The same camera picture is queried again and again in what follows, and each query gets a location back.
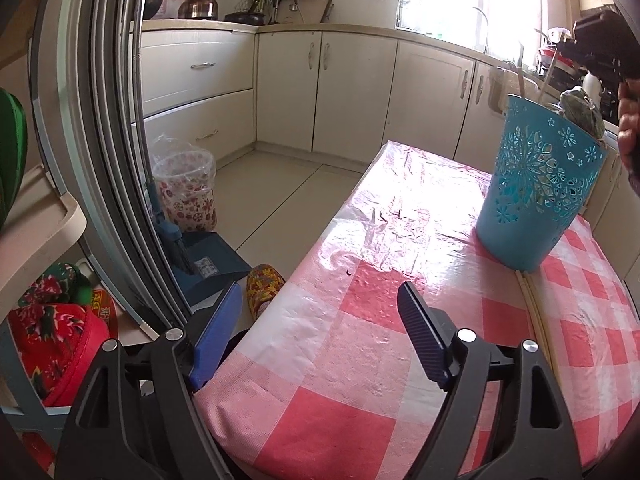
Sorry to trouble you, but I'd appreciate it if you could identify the person's right hand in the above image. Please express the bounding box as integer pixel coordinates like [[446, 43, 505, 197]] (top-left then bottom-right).
[[617, 79, 640, 181]]

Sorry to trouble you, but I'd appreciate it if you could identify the white thermos jug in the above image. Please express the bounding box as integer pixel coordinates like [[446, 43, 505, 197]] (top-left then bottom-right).
[[582, 72, 602, 108]]

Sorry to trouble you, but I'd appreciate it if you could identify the floral slipper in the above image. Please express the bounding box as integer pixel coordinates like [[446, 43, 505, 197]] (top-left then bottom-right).
[[246, 263, 285, 321]]

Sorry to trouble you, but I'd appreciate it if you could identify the green vegetable bag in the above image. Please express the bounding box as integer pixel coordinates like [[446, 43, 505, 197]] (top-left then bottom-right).
[[559, 86, 605, 140]]

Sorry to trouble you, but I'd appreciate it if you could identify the blue dustpan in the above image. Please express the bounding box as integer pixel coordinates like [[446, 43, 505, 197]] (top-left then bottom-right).
[[155, 220, 252, 311]]

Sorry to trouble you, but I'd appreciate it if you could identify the wooden chopstick pair left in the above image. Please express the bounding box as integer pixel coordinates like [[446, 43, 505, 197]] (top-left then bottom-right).
[[515, 271, 560, 379]]

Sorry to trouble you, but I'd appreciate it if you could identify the pink checkered tablecloth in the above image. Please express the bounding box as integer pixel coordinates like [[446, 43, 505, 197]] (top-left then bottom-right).
[[194, 143, 639, 479]]

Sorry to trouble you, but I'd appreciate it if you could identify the floral waste bin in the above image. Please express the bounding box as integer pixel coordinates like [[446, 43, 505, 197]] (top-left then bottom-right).
[[152, 148, 217, 232]]

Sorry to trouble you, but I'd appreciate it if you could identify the green round object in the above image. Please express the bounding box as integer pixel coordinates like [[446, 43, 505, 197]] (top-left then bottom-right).
[[0, 89, 28, 224]]

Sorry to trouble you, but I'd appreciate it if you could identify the black wok pan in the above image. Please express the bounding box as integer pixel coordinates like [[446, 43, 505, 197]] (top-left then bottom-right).
[[224, 11, 265, 26]]

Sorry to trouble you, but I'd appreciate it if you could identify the steel kettle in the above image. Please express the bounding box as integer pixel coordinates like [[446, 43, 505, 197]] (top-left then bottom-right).
[[178, 0, 219, 21]]

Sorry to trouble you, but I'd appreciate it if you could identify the refrigerator door edge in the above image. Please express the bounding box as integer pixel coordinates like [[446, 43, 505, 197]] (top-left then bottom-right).
[[28, 0, 190, 332]]

